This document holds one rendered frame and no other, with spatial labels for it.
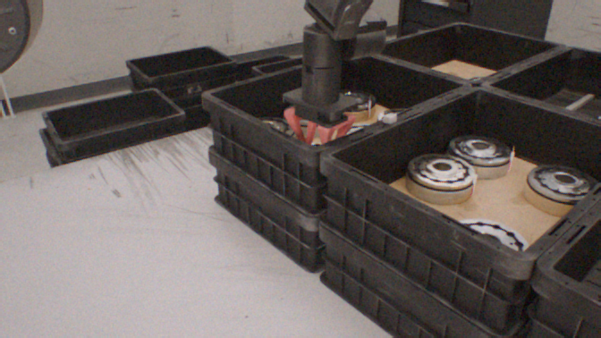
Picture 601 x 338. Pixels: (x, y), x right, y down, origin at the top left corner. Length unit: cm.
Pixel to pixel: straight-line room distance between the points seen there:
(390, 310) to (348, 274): 8
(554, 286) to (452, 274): 12
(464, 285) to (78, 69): 328
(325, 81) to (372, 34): 10
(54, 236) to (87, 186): 17
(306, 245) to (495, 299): 32
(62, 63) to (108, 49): 31
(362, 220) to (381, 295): 11
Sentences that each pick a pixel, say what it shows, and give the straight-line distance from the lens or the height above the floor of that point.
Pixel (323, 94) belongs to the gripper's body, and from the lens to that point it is 72.
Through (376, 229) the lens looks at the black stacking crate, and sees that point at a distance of 64.
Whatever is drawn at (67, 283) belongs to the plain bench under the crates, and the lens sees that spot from 87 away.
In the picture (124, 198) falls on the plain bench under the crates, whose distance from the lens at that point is 105.
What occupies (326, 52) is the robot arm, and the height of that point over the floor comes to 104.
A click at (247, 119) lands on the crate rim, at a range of 76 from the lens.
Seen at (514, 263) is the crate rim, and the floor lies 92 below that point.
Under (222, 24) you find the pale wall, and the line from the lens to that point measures 391.
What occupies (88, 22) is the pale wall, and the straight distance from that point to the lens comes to 359.
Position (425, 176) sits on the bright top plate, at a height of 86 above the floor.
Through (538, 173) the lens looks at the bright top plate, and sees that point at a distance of 83.
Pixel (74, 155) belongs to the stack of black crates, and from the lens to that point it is 162.
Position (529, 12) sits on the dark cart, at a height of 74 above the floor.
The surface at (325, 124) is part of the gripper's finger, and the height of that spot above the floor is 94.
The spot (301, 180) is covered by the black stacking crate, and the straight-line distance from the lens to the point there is 71.
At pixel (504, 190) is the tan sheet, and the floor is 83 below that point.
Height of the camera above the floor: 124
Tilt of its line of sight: 30 degrees down
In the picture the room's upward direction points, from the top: straight up
